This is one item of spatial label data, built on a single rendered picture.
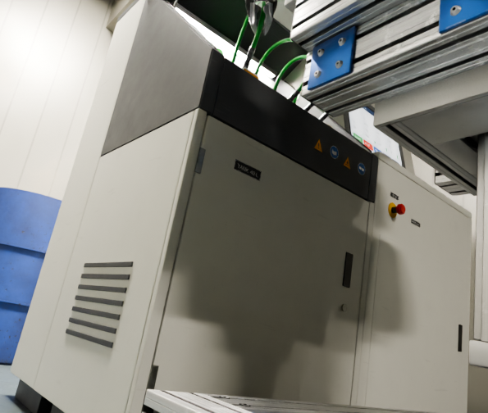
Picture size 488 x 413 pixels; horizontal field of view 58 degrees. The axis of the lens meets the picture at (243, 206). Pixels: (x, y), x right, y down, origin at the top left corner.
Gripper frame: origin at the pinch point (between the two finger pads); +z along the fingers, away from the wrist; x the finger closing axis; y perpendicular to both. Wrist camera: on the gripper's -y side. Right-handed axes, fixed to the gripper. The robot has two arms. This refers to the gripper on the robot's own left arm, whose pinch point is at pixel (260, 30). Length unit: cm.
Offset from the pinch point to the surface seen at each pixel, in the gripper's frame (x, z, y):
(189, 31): -21.5, -1.1, 14.8
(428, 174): 131, 99, -109
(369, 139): 55, 48, -34
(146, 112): -34.2, 20.2, 18.9
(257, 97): -4.3, 12.7, 32.0
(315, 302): 10, 62, 54
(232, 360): -13, 61, 73
